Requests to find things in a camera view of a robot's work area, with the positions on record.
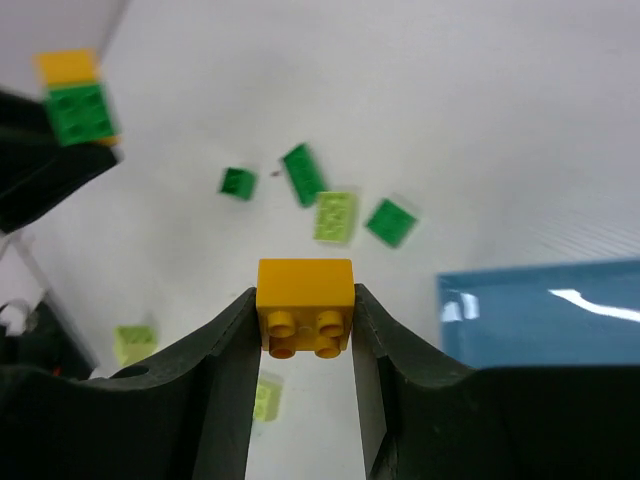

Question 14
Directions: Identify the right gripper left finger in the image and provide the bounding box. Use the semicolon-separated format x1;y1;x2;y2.
1;289;260;479

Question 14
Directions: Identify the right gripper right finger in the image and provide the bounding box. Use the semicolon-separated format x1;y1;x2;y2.
352;285;639;479

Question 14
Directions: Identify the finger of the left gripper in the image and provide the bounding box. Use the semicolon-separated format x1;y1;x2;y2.
0;91;119;233

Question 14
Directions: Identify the orange and green lego stack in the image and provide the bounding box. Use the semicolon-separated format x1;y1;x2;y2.
34;48;119;147

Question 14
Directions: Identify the orange square lego brick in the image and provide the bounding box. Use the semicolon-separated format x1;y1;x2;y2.
256;259;355;359

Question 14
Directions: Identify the small green lego brick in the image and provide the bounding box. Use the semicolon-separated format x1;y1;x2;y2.
218;167;258;201

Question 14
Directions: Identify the long green lego brick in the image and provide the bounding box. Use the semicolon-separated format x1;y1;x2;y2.
282;143;328;208

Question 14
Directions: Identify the lime lego brick centre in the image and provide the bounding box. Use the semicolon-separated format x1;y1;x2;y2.
253;372;284;423

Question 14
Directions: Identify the pale yellow lego brick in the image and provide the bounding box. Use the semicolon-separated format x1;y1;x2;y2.
113;325;158;367

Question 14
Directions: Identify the blue container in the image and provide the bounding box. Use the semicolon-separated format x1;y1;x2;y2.
436;259;639;368

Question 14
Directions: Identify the green lego brick studs up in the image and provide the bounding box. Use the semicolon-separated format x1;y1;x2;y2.
364;196;420;249

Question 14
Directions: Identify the lime lego brick upside down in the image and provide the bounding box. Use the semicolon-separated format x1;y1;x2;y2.
313;191;358;245

